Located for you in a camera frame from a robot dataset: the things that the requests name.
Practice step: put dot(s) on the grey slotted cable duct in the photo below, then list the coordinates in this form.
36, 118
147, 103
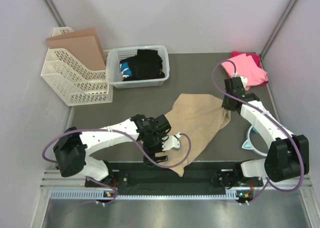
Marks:
107, 195

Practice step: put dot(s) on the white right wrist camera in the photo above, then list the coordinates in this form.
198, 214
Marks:
244, 81

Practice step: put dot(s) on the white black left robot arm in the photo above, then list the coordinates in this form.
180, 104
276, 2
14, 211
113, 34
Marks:
73, 151

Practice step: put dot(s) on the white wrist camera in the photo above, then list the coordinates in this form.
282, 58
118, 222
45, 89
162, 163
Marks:
244, 81
171, 142

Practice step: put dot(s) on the pink folded t shirt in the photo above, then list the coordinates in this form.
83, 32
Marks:
250, 70

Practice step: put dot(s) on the brown paper folder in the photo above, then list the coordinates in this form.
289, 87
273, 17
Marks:
83, 44

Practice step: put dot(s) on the white plastic laundry basket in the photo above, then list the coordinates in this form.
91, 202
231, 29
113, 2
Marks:
113, 74

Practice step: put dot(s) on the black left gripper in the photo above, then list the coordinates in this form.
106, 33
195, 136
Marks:
152, 153

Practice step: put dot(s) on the blue white t shirt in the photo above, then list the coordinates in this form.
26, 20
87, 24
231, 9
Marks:
125, 70

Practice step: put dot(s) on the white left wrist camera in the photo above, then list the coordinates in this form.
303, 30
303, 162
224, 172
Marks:
171, 142

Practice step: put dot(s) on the black t shirt in basket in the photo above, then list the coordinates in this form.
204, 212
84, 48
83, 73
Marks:
145, 65

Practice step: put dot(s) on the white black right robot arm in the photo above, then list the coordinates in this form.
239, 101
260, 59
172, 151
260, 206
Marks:
288, 154

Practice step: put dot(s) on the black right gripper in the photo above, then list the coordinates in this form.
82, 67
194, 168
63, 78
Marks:
225, 105

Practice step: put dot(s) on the beige t shirt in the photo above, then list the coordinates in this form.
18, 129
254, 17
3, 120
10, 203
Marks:
200, 117

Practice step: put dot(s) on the magenta folded t shirt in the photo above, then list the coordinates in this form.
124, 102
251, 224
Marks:
252, 56

